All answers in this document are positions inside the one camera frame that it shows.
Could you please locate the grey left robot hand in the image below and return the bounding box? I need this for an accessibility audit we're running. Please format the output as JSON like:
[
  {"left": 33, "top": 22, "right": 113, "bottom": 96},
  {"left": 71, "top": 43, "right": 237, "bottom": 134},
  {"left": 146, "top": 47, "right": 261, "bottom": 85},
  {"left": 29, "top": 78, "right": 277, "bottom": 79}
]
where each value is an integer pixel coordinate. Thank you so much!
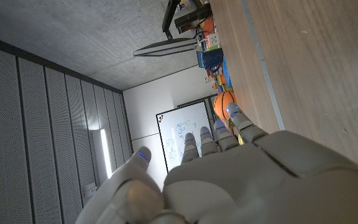
[{"left": 75, "top": 101, "right": 358, "bottom": 224}]

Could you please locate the orange toy basketball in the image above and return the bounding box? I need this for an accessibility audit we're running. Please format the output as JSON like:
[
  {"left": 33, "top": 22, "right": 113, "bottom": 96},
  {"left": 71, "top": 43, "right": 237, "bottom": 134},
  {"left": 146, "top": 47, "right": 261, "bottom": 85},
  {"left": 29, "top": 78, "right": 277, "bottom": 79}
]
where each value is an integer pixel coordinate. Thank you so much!
[{"left": 213, "top": 90, "right": 237, "bottom": 121}]

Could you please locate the whiteboard with blue writing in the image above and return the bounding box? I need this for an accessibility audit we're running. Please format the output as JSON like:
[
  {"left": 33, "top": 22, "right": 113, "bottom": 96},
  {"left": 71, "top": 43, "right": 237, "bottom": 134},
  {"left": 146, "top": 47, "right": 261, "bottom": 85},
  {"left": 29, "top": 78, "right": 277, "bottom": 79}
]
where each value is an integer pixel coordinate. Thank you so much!
[{"left": 155, "top": 100, "right": 214, "bottom": 173}]

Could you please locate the blue storage box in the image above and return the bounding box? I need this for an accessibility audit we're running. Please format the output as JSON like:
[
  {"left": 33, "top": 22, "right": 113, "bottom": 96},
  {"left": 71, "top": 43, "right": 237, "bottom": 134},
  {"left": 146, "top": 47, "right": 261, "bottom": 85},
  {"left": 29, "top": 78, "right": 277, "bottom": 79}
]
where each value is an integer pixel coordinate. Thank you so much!
[{"left": 196, "top": 48, "right": 224, "bottom": 73}]

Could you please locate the white power strip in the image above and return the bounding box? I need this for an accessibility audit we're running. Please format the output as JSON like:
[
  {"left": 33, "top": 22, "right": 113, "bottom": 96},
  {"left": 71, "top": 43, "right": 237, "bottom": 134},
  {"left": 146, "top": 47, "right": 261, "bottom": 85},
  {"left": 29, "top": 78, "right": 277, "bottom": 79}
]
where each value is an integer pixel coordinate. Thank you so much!
[{"left": 206, "top": 32, "right": 221, "bottom": 48}]

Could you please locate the black box device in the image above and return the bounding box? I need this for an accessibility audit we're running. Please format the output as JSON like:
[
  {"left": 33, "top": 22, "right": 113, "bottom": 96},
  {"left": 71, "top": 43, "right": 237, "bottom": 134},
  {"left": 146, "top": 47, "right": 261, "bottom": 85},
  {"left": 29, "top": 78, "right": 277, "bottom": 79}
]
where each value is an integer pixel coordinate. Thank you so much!
[{"left": 174, "top": 3, "right": 213, "bottom": 34}]

